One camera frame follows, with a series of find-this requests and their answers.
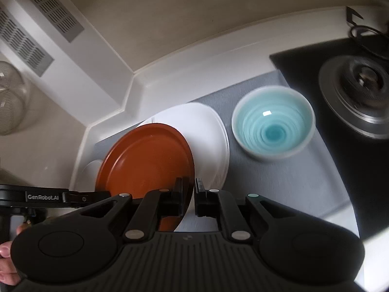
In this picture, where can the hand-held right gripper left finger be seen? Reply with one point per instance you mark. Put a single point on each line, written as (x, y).
(181, 195)

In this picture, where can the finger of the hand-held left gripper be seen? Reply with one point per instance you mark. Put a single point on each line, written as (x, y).
(91, 196)

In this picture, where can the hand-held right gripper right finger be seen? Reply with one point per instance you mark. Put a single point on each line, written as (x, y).
(198, 192)

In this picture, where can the brown plate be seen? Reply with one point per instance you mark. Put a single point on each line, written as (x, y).
(142, 161)

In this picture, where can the person's left hand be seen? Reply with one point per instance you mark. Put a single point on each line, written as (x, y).
(5, 260)

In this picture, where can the white plate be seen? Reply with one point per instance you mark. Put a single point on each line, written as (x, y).
(91, 173)
(206, 140)

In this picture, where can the grey mat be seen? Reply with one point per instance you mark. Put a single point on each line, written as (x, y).
(291, 182)

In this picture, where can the light blue bowl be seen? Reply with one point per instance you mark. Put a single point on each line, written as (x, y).
(273, 124)

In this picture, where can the grey vent grille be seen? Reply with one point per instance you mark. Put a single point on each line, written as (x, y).
(24, 45)
(48, 6)

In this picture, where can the black gas stove top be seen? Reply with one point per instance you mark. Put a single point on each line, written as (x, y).
(307, 67)

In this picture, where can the silver stove burner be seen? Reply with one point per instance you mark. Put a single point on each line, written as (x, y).
(343, 97)

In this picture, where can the black pan support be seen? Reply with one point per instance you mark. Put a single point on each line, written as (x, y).
(361, 33)

